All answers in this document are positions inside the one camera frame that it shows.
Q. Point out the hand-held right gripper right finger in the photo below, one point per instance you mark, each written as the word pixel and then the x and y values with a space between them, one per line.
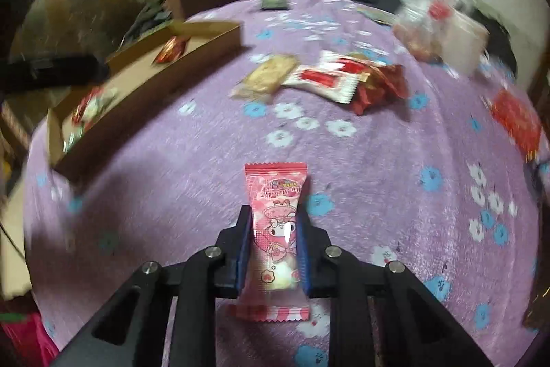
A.
pixel 304 255

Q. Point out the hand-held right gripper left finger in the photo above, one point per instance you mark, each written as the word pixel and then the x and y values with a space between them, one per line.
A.
pixel 242 251

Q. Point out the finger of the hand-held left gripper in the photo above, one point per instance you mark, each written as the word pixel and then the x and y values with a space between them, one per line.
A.
pixel 56 72

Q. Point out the pink cartoon snack packet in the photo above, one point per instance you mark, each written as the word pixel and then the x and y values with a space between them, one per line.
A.
pixel 275 195

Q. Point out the brown cardboard box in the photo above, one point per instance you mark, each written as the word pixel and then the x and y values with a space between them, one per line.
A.
pixel 129 100

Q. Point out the white red snack packet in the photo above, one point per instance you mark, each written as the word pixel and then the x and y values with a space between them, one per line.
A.
pixel 322 82
pixel 343 62

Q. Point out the beige cracker packet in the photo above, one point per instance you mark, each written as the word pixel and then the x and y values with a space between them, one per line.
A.
pixel 266 77

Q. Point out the flat dark card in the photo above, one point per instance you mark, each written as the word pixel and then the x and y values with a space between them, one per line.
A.
pixel 374 15

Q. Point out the red mesh gift bag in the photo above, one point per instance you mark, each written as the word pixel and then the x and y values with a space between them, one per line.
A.
pixel 515 122

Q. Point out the clear plastic bag with food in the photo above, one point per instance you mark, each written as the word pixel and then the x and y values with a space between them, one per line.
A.
pixel 419 27

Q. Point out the white plastic jar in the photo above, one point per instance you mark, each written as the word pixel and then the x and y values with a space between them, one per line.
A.
pixel 466 44

